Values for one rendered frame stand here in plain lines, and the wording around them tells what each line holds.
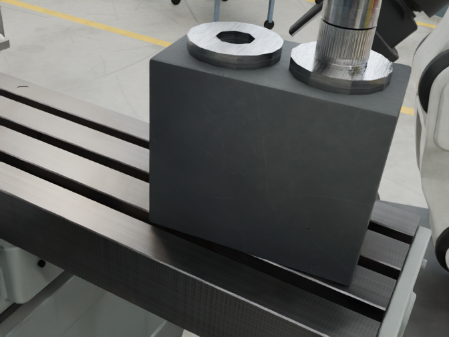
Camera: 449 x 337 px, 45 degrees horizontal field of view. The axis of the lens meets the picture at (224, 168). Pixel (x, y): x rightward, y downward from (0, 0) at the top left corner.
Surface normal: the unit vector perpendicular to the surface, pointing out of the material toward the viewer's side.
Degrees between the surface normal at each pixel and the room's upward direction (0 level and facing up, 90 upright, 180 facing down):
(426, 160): 115
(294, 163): 90
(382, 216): 0
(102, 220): 0
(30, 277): 90
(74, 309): 90
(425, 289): 0
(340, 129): 90
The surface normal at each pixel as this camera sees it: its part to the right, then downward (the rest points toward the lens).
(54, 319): 0.88, 0.32
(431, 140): -0.20, 0.52
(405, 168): 0.07, -0.84
